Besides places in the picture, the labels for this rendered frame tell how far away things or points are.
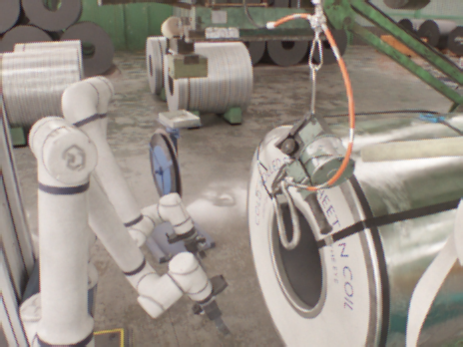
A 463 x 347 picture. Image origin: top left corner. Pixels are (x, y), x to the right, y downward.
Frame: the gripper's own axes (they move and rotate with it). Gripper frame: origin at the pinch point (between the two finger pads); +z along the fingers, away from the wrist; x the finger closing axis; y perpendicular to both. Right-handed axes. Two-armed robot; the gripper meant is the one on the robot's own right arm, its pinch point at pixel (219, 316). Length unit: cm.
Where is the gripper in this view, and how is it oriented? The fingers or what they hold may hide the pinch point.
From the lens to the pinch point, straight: 150.9
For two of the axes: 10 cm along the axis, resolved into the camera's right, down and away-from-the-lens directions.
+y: -8.6, 4.9, -1.3
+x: 3.8, 4.6, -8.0
